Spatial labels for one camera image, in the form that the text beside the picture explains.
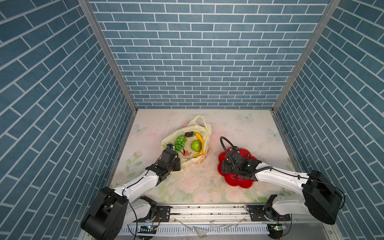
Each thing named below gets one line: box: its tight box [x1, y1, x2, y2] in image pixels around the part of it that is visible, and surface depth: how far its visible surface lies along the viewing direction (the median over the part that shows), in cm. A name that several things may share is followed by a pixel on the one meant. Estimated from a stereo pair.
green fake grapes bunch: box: [174, 134, 187, 153], surface depth 99 cm
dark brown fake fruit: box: [185, 131, 195, 138], surface depth 104 cm
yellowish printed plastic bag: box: [160, 115, 212, 167], surface depth 97 cm
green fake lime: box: [190, 140, 202, 152], surface depth 96 cm
